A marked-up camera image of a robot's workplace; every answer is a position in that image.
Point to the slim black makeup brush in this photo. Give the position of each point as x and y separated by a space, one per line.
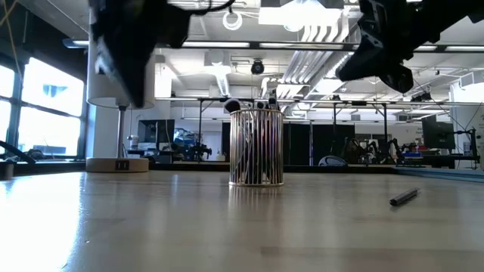
404 196

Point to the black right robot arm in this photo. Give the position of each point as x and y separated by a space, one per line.
453 15

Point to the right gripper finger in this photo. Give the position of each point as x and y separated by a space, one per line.
361 64

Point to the white jar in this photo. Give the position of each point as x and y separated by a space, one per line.
133 142

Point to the black overhead camera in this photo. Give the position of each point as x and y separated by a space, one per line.
257 67

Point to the black computer monitor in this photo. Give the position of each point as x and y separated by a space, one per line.
438 132
156 131

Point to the white and blue ball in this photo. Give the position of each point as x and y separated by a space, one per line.
332 161

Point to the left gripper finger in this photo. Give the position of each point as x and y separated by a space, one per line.
126 72

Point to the window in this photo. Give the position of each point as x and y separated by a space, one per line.
49 113

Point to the white cylindrical shade table lamp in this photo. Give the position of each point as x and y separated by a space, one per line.
102 94

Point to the black background rig frame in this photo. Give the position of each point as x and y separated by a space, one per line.
334 128

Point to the blue-grey metal table frame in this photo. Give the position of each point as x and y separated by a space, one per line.
446 174

